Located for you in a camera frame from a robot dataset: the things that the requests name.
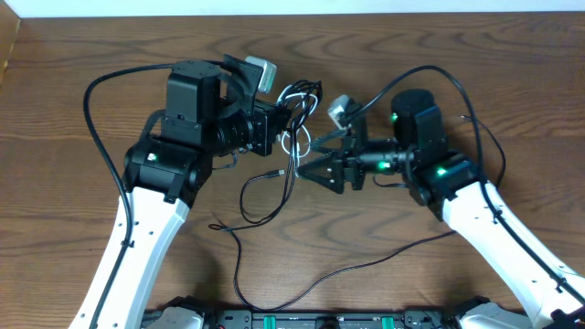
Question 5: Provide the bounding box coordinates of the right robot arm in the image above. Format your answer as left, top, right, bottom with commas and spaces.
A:
298, 89, 584, 328

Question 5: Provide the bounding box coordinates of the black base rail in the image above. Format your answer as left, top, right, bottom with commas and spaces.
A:
141, 309, 527, 329

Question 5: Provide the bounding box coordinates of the white cable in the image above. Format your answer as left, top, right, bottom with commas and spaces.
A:
275, 90, 320, 171

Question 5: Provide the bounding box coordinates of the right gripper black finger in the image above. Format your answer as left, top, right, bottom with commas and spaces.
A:
297, 153, 345, 194
310, 130, 347, 154

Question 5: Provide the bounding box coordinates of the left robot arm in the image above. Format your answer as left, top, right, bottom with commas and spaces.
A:
71, 55, 291, 328

